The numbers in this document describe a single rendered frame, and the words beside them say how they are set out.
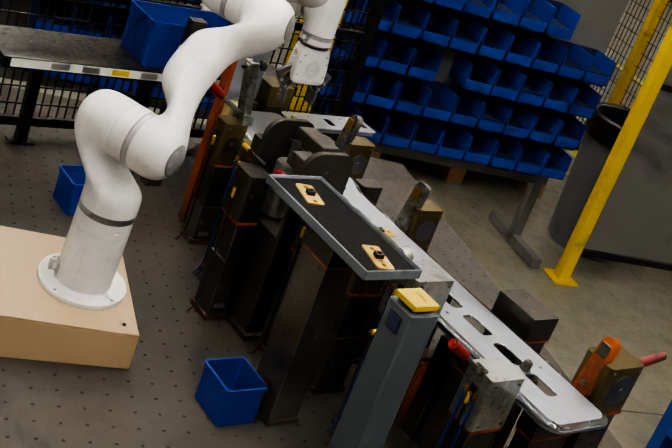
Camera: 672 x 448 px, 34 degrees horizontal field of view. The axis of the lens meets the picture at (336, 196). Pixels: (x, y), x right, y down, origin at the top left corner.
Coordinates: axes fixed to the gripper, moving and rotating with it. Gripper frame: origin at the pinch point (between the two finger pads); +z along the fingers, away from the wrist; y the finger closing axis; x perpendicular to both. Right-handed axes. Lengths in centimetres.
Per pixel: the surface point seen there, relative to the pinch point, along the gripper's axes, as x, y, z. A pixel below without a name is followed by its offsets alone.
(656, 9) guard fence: 188, 378, -2
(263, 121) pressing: 12.1, 1.5, 12.6
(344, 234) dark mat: -74, -35, -4
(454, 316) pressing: -81, -4, 12
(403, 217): -40.7, 11.9, 11.6
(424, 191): -42.3, 13.7, 3.3
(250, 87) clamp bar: -1.9, -15.9, -2.5
